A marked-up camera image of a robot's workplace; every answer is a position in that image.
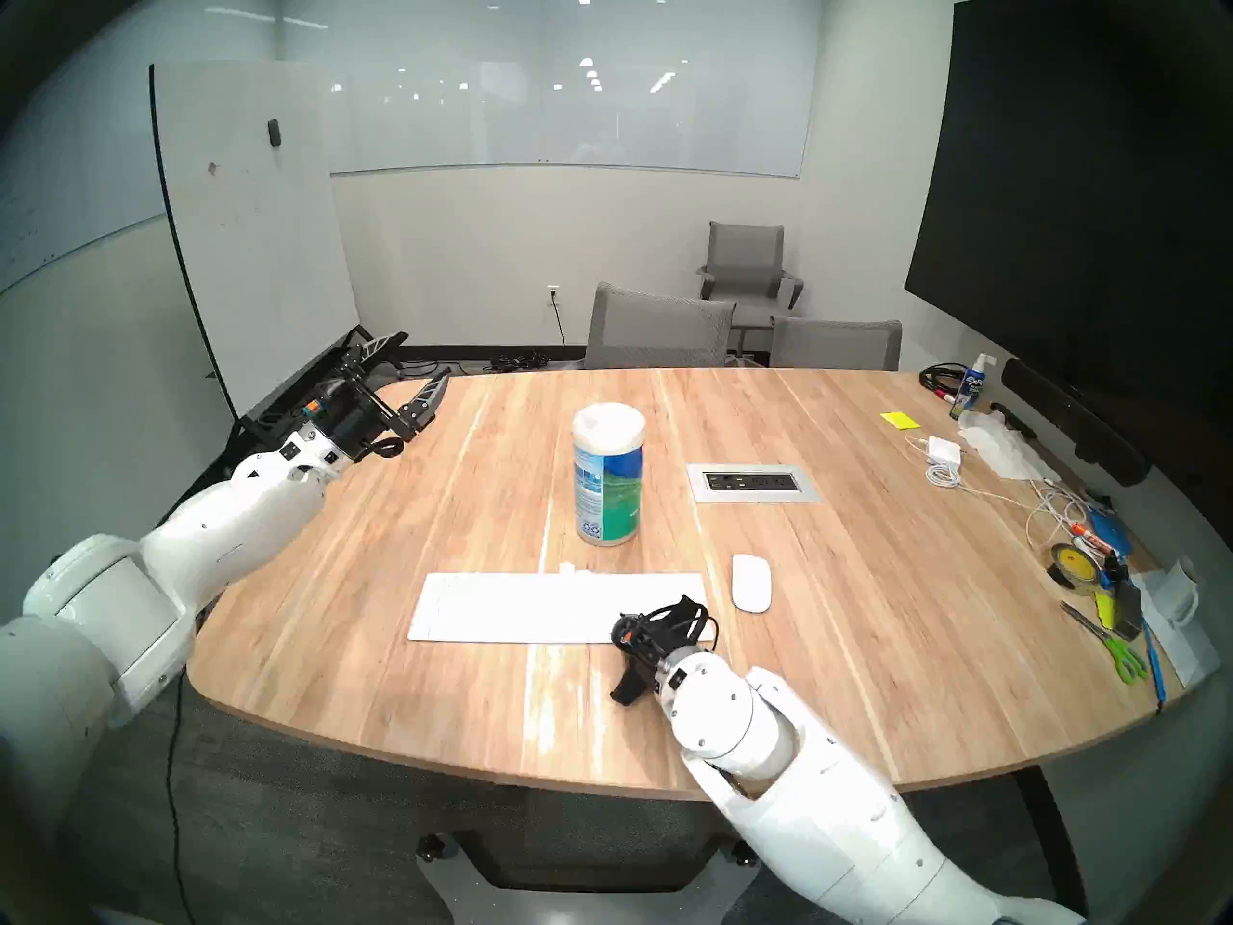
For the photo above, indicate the black felt eraser block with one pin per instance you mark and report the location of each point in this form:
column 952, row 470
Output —
column 1127, row 610

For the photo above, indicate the large black wall screen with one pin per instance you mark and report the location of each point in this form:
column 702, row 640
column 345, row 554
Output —
column 1060, row 210

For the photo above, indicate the large glass wall board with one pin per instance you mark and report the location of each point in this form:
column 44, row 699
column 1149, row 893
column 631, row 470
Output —
column 578, row 114

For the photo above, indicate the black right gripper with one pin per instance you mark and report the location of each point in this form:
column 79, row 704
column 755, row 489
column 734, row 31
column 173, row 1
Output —
column 660, row 644

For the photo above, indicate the white computer mouse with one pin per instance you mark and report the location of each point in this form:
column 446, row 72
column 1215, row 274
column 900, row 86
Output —
column 751, row 584

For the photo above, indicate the white mug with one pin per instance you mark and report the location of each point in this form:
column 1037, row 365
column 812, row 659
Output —
column 1173, row 594

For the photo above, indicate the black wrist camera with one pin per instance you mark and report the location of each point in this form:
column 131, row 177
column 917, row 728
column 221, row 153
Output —
column 323, row 401
column 626, row 632

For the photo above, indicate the grey mesh office chair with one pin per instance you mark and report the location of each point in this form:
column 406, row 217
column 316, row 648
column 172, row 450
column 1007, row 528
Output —
column 655, row 328
column 833, row 347

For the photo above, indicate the mobile whiteboard on stand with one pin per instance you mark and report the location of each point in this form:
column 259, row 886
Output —
column 250, row 239

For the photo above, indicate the white paper sheet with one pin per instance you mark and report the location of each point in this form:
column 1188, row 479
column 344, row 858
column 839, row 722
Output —
column 1183, row 653

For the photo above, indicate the yellow sticky note pad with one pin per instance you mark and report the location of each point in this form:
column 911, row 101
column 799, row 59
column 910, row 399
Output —
column 899, row 420

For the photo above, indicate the grey table power outlet box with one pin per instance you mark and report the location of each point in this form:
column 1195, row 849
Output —
column 751, row 483

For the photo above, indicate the black video sound bar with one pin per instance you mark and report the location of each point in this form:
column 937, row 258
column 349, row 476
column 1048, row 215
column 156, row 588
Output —
column 1069, row 417

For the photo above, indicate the side wall whiteboard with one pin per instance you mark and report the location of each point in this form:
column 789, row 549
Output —
column 48, row 200

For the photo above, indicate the disinfecting wipes canister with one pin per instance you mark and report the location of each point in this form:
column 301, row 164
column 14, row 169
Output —
column 609, row 480

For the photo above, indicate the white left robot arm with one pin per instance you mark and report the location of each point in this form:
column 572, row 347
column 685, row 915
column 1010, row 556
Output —
column 222, row 518

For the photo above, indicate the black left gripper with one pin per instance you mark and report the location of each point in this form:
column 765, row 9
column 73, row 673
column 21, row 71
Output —
column 371, row 417

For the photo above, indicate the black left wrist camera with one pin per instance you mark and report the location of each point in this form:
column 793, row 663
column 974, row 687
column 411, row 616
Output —
column 323, row 401

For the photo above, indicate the blue packet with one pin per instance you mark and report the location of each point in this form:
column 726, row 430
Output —
column 1110, row 535

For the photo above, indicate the white marker with red cap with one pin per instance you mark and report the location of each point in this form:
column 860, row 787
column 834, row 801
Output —
column 1093, row 538

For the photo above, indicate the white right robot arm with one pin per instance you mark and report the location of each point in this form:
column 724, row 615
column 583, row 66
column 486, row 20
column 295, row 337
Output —
column 819, row 798

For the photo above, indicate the grey office chair with armrests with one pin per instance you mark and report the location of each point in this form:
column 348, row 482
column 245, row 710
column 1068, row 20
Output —
column 747, row 256

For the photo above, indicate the whiteboard cleaner spray bottle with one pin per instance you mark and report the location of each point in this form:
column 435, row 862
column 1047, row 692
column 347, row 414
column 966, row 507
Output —
column 970, row 393

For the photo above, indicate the black table leg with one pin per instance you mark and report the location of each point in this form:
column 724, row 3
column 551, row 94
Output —
column 1050, row 827

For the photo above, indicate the white power adapter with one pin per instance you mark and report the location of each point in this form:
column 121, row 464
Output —
column 944, row 450

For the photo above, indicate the crumpled white tissue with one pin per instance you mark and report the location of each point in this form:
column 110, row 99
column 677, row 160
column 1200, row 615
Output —
column 1004, row 448

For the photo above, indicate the white keyboard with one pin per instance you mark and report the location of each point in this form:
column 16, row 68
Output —
column 482, row 610

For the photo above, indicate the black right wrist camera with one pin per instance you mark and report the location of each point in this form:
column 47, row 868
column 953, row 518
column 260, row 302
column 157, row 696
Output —
column 626, row 632

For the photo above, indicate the black yellow tape roll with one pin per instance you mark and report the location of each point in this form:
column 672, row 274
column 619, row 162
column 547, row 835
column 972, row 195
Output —
column 1074, row 567

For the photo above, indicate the blue pen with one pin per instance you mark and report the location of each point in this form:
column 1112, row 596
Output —
column 1153, row 663

